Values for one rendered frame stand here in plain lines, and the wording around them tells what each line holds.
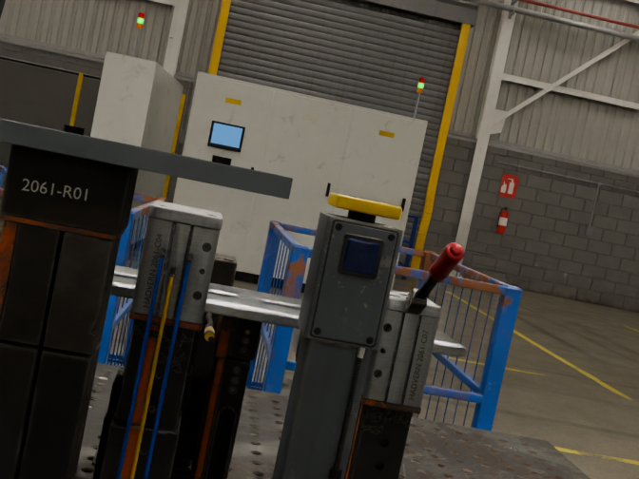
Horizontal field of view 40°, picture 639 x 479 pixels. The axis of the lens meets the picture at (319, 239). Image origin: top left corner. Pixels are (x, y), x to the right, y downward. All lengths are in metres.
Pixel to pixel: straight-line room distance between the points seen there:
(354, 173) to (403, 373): 8.06
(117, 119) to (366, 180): 2.58
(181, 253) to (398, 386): 0.28
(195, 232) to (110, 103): 8.07
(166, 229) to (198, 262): 0.05
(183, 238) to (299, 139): 8.03
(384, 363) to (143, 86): 8.06
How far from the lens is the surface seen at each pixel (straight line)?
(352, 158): 9.00
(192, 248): 0.92
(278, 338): 2.89
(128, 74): 8.97
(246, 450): 1.51
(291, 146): 8.93
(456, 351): 1.11
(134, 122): 8.93
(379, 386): 0.97
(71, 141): 0.74
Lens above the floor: 1.17
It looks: 4 degrees down
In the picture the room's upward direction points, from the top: 12 degrees clockwise
